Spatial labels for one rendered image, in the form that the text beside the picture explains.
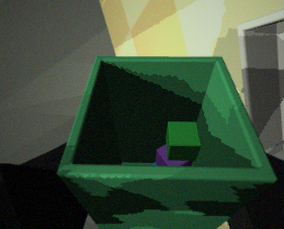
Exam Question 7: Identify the grey shallow tray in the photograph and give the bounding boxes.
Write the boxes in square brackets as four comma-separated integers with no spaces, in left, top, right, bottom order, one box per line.
[238,8,284,160]

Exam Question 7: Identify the small green block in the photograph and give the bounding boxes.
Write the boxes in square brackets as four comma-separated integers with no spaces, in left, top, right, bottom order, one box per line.
[166,121,201,161]

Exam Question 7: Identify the green square cup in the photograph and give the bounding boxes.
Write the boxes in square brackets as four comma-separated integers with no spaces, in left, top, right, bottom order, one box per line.
[57,56,277,229]

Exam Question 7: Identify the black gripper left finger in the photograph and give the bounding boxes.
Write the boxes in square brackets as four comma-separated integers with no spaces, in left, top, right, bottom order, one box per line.
[0,142,88,229]

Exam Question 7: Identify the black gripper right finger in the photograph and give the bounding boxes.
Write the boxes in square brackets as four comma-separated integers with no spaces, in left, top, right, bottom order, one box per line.
[227,153,284,229]

